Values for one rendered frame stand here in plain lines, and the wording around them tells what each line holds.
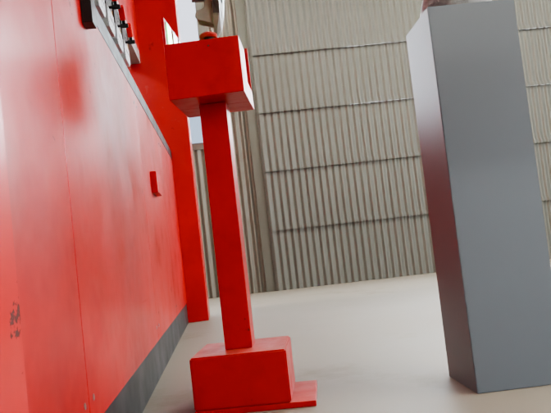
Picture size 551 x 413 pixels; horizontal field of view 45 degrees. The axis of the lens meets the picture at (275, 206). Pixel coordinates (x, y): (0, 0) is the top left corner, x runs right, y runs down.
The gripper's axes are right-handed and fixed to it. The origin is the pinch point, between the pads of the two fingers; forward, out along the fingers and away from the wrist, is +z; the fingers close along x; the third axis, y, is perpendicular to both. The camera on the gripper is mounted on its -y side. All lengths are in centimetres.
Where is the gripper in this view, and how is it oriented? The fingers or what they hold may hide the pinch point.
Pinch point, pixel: (219, 32)
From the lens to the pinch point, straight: 160.2
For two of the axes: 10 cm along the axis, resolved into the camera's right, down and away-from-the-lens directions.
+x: -0.7, -0.5, -10.0
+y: -10.0, 0.2, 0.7
